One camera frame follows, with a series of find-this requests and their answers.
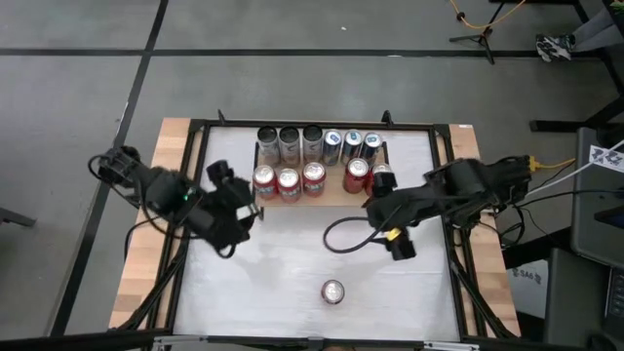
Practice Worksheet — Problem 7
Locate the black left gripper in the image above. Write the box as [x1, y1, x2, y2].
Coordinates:
[193, 159, 265, 254]

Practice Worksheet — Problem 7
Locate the black desk frame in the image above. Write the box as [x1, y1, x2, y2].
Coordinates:
[528, 0, 624, 134]

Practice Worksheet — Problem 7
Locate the black aluminium table frame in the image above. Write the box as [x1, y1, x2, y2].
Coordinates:
[110, 109, 521, 351]

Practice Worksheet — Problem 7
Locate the person's leg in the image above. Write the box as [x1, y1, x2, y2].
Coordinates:
[570, 7, 624, 54]

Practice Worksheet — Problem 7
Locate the thick black cable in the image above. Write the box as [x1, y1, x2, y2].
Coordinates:
[323, 216, 397, 254]

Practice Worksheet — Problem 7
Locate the red Fanta strawberry can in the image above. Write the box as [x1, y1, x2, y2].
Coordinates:
[252, 164, 279, 201]

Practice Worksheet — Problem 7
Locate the small Red Bull can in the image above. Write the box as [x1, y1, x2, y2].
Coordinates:
[322, 129, 344, 167]
[361, 131, 384, 167]

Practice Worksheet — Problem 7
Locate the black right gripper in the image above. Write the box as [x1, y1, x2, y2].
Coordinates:
[365, 170, 443, 262]

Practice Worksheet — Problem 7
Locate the black keyboard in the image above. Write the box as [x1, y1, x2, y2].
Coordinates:
[604, 267, 624, 335]

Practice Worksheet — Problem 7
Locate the large Red Bull can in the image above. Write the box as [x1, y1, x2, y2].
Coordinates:
[340, 129, 365, 165]

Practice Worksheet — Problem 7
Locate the white paper label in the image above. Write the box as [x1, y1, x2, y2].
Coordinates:
[588, 143, 624, 175]

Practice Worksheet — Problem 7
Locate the yellow cable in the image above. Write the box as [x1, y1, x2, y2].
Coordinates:
[447, 0, 528, 31]

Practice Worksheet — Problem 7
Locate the black tripod stand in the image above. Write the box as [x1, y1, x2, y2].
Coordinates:
[448, 0, 508, 65]

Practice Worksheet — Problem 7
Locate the black chair leg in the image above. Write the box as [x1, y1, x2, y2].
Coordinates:
[0, 207, 38, 228]

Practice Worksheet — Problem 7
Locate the white cable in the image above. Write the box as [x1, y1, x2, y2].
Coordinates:
[511, 138, 624, 206]

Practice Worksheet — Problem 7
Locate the white cardboard box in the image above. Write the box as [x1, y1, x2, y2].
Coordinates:
[506, 257, 550, 321]

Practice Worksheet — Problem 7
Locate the grey cabinet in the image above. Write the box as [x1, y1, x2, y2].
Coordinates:
[569, 127, 624, 272]

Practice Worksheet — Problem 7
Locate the black cable bundle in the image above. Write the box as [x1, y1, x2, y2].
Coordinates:
[450, 228, 518, 340]
[116, 233, 189, 332]

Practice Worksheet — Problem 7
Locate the person's shoe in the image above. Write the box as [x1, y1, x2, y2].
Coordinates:
[534, 32, 577, 63]

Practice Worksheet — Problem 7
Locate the yellow extension cord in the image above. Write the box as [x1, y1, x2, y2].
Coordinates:
[528, 154, 577, 173]

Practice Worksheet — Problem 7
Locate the wooden shelf with black legs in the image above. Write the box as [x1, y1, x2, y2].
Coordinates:
[253, 139, 390, 209]

